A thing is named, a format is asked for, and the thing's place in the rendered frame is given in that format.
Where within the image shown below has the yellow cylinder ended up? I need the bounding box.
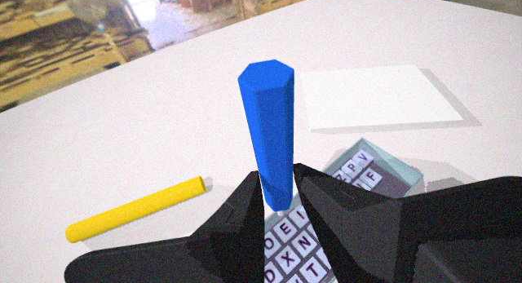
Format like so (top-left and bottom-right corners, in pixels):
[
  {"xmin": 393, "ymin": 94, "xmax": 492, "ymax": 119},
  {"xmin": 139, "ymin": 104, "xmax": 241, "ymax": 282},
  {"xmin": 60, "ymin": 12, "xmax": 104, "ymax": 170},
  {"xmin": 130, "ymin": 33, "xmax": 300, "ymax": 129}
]
[{"xmin": 65, "ymin": 176, "xmax": 206, "ymax": 243}]

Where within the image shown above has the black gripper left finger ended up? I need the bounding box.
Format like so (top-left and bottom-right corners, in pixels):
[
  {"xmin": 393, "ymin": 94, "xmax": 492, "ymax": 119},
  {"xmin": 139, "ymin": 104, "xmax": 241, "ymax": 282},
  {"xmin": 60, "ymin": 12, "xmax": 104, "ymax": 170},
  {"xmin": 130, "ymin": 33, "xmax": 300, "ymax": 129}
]
[{"xmin": 64, "ymin": 170, "xmax": 265, "ymax": 283}]

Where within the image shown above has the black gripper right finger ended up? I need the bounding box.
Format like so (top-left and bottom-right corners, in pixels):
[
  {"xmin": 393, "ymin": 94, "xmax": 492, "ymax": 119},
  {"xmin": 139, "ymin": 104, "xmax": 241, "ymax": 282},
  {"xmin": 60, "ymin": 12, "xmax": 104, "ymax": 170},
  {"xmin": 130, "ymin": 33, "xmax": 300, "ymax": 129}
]
[{"xmin": 294, "ymin": 163, "xmax": 522, "ymax": 283}]

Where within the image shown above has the white keyboard with teal frame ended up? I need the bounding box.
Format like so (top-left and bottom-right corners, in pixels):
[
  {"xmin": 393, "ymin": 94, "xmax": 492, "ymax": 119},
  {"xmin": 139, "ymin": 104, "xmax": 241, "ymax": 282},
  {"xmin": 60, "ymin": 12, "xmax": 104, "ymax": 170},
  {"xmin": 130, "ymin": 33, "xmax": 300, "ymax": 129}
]
[{"xmin": 264, "ymin": 136, "xmax": 424, "ymax": 283}]

